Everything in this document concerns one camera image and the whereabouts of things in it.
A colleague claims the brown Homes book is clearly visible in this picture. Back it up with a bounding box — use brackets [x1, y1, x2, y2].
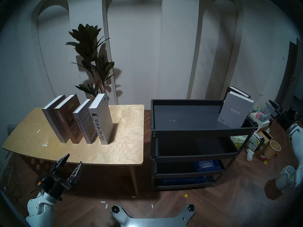
[53, 94, 84, 144]

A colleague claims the grey ianra book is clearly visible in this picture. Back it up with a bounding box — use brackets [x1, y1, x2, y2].
[217, 91, 254, 128]

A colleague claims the white square box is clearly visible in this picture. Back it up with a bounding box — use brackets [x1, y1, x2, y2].
[250, 112, 270, 130]

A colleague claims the white bin with bag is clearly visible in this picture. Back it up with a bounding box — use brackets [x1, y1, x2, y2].
[275, 166, 297, 190]

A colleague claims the yellow round bucket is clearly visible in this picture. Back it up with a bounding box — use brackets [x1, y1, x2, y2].
[263, 140, 281, 160]

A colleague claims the clear plastic storage box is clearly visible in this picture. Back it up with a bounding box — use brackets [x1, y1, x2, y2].
[258, 106, 272, 122]

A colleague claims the light green plastic bag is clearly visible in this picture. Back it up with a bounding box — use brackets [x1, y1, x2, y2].
[231, 135, 249, 148]

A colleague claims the white Arietta book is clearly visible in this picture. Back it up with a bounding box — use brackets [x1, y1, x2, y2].
[89, 93, 114, 145]

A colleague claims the grey Special Issue book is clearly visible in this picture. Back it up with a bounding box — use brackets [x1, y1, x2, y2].
[42, 94, 69, 144]

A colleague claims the light wooden table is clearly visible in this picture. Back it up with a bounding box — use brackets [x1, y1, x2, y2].
[2, 104, 144, 195]

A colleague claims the black Century book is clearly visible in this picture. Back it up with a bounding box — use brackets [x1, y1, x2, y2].
[219, 86, 251, 114]

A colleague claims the black floor cable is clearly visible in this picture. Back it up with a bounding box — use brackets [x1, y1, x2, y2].
[0, 166, 38, 204]

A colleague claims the brown cardboard box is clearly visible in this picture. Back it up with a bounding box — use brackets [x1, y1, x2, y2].
[257, 130, 273, 146]

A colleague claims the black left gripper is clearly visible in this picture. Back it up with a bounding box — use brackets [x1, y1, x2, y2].
[37, 153, 83, 201]

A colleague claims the black metal shelf cart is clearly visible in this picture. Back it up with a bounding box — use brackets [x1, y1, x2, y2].
[151, 99, 259, 191]

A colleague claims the grey metal robot base plate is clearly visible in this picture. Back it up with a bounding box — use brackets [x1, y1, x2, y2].
[111, 205, 196, 227]

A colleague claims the dark door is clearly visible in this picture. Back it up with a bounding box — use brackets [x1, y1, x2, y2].
[275, 38, 303, 112]

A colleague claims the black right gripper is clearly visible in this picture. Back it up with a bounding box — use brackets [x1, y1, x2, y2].
[265, 100, 298, 131]

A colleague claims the green and white carton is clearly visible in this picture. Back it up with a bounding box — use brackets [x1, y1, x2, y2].
[249, 132, 265, 152]

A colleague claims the tall green potted plant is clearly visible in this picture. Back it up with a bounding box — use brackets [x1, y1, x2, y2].
[65, 23, 116, 105]

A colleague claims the blue plastic bin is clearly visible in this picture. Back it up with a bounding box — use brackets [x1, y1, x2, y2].
[193, 160, 222, 172]

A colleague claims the grey Discontent book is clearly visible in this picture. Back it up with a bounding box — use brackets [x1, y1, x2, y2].
[72, 98, 98, 144]

